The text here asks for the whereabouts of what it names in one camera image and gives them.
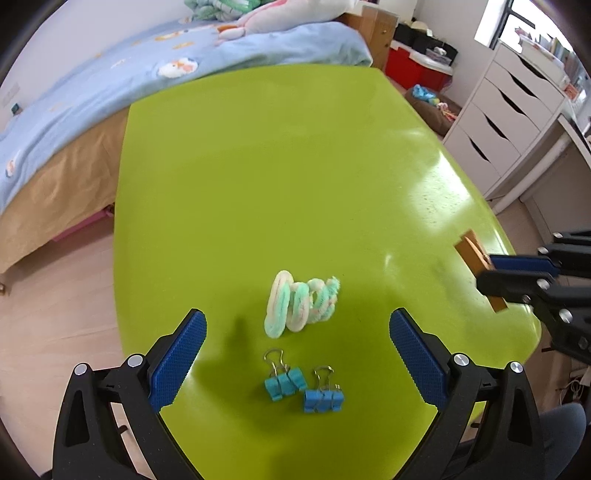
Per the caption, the wooden bed with blue duvet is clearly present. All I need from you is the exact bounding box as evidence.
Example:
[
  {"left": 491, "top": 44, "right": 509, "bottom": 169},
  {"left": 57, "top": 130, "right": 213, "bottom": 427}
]
[{"left": 0, "top": 0, "right": 396, "bottom": 278}]

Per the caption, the white drawer cabinet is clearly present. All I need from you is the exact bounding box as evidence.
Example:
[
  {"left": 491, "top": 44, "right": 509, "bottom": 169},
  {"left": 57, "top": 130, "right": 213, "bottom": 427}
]
[{"left": 444, "top": 43, "right": 575, "bottom": 205}]

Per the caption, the white pink plush toy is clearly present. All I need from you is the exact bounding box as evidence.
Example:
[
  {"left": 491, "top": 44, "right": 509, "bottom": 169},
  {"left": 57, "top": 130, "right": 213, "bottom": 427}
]
[{"left": 216, "top": 0, "right": 356, "bottom": 40}]

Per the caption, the brown basket with toys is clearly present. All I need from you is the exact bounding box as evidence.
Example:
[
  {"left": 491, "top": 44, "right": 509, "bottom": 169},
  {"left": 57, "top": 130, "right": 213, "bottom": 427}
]
[{"left": 405, "top": 84, "right": 462, "bottom": 137}]

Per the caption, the green white fuzzy scrunchie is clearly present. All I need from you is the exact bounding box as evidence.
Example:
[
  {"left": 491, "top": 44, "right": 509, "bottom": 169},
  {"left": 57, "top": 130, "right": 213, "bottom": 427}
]
[{"left": 263, "top": 270, "right": 341, "bottom": 339}]

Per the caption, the wooden clothespin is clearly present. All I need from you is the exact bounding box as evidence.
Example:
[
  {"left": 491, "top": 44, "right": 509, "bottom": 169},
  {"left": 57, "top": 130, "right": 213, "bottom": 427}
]
[{"left": 454, "top": 229, "right": 509, "bottom": 315}]

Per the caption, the green plush toy pile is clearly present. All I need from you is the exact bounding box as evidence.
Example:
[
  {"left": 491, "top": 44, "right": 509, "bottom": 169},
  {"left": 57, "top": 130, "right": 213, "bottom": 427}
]
[{"left": 183, "top": 0, "right": 266, "bottom": 21}]

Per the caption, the red storage box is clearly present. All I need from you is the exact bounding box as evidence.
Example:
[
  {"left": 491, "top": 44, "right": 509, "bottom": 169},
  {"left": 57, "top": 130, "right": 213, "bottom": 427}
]
[{"left": 385, "top": 40, "right": 454, "bottom": 92}]

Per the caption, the dark blue binder clip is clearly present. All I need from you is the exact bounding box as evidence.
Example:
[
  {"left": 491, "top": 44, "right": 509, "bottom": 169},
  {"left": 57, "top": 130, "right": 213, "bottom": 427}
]
[{"left": 304, "top": 365, "right": 345, "bottom": 413}]

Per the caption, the light blue binder clip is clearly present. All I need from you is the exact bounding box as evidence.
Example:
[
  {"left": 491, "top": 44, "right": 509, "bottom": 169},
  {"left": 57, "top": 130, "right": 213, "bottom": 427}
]
[{"left": 263, "top": 348, "right": 308, "bottom": 402}]

